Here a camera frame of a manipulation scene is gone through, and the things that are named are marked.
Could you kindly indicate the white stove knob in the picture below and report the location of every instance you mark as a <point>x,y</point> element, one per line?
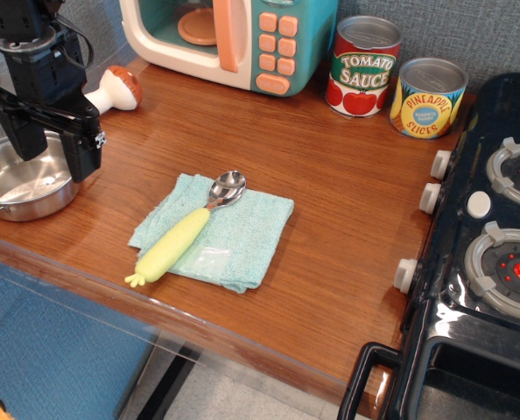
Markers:
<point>404,274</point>
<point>440,164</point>
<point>429,197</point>

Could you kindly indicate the toy mushroom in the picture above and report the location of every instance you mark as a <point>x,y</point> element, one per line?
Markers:
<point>118,89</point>

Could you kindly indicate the white stove knob middle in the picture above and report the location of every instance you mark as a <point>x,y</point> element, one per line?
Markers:
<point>429,197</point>

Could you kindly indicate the tomato sauce can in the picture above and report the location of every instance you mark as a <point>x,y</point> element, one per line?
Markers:
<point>365,54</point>

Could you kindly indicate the white stove knob bottom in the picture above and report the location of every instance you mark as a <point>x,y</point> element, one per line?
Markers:
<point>404,274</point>

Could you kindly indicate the orange microwave turntable plate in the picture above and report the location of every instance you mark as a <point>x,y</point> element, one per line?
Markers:
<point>197,27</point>

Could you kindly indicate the spoon with yellow handle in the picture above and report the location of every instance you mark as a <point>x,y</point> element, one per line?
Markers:
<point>226,189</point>

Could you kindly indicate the stainless steel pot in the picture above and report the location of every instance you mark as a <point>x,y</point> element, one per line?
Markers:
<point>31,190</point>

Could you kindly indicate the white stove knob top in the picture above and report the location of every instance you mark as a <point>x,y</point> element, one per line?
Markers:
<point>440,164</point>

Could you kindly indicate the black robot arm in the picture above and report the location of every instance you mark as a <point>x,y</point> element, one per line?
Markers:
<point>38,15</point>

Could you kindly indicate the teal toy microwave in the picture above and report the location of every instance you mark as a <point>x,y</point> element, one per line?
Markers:
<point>269,47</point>

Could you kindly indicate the black toy stove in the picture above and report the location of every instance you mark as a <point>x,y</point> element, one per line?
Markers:
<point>460,351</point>

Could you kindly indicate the pineapple slices can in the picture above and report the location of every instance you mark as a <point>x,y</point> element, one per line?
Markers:
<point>428,96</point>

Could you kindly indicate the light blue cloth napkin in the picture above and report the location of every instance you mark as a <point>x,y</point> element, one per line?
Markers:
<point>234,250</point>

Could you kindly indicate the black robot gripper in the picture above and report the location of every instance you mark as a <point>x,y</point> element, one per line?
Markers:
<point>42,89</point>

